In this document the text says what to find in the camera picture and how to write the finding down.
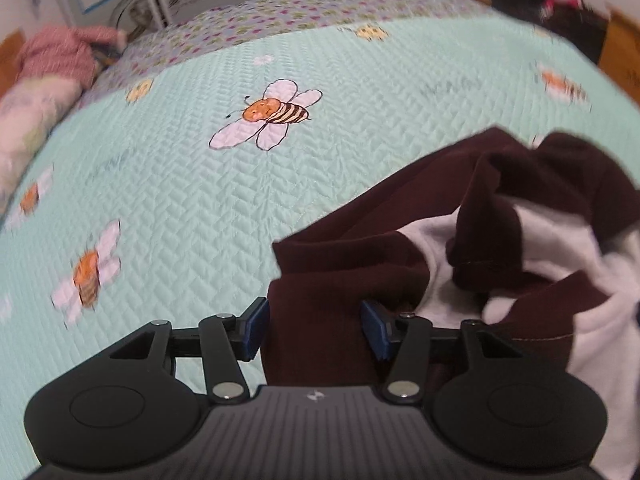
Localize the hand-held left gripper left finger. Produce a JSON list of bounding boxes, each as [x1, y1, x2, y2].
[[109, 297, 271, 405]]

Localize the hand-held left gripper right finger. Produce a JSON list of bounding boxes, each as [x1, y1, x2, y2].
[[361, 300, 523, 405]]

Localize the maroon and grey sweatshirt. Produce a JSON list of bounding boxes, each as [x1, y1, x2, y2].
[[262, 126, 640, 480]]

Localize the mint bee-print quilt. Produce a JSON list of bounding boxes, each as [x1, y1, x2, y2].
[[0, 12, 640, 413]]

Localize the frog-print bedsheet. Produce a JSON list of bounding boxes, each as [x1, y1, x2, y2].
[[80, 0, 501, 111]]

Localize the wooden headboard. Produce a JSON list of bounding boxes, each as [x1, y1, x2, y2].
[[0, 30, 27, 98]]

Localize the black armchair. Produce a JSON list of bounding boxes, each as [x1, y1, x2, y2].
[[490, 0, 610, 66]]

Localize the wooden desk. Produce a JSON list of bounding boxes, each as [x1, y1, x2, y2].
[[597, 5, 640, 108]]

